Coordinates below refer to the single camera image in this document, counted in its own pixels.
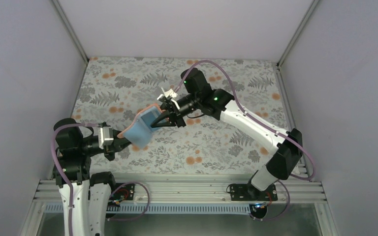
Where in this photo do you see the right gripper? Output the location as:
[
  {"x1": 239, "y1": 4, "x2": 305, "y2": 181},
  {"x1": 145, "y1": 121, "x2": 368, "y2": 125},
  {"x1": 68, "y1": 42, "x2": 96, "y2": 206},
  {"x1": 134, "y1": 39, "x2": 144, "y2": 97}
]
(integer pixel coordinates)
[{"x1": 150, "y1": 92, "x2": 200, "y2": 127}]

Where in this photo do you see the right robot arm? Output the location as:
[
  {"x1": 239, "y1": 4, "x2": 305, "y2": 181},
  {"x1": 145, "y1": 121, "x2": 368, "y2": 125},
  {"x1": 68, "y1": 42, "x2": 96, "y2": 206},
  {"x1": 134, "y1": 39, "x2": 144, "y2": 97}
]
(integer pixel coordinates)
[{"x1": 150, "y1": 68, "x2": 303, "y2": 200}]

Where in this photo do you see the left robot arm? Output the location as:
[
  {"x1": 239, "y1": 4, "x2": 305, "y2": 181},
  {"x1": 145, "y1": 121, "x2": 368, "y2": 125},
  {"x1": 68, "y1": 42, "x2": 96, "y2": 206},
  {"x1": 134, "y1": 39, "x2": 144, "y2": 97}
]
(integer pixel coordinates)
[{"x1": 51, "y1": 118, "x2": 135, "y2": 236}]

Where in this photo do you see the floral table mat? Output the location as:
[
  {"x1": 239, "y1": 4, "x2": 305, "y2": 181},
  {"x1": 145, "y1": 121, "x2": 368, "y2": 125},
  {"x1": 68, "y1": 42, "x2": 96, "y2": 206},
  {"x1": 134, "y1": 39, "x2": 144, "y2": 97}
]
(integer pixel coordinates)
[{"x1": 72, "y1": 57, "x2": 288, "y2": 174}]

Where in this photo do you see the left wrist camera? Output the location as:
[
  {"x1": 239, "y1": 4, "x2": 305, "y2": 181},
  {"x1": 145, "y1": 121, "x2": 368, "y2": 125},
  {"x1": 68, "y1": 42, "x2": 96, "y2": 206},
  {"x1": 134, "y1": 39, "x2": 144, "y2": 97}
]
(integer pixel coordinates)
[{"x1": 98, "y1": 126, "x2": 114, "y2": 149}]

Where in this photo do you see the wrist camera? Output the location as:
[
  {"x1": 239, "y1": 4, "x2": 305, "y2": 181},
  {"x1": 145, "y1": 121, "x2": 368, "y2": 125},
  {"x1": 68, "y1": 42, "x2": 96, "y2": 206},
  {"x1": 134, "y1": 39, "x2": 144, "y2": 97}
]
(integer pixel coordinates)
[
  {"x1": 157, "y1": 88, "x2": 178, "y2": 104},
  {"x1": 98, "y1": 126, "x2": 114, "y2": 149}
]

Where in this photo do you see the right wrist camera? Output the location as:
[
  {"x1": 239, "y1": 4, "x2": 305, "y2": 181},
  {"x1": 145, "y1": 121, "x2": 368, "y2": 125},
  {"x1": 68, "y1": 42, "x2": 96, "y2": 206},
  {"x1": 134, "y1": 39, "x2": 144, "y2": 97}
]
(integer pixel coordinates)
[{"x1": 157, "y1": 88, "x2": 178, "y2": 104}]

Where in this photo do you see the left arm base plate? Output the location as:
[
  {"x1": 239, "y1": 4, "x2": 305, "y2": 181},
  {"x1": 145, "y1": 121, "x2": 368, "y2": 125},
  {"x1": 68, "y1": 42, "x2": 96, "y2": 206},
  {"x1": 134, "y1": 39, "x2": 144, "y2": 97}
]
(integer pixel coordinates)
[{"x1": 108, "y1": 184, "x2": 135, "y2": 206}]

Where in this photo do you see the aluminium rail frame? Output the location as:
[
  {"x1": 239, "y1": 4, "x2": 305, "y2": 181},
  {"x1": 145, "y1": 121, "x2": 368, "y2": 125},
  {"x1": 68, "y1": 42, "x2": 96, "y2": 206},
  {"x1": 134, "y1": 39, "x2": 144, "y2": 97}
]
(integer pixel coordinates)
[{"x1": 34, "y1": 173, "x2": 327, "y2": 204}]

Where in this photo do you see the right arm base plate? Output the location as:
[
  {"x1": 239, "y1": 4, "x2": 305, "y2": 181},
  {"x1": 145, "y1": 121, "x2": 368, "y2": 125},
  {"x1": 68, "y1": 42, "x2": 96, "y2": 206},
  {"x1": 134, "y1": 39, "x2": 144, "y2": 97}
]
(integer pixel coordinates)
[{"x1": 226, "y1": 183, "x2": 278, "y2": 202}]

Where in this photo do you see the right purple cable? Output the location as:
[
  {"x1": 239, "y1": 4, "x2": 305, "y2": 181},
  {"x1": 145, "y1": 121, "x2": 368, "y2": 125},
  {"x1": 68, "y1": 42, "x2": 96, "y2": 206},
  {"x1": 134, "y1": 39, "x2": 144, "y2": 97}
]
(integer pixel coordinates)
[{"x1": 174, "y1": 59, "x2": 317, "y2": 222}]

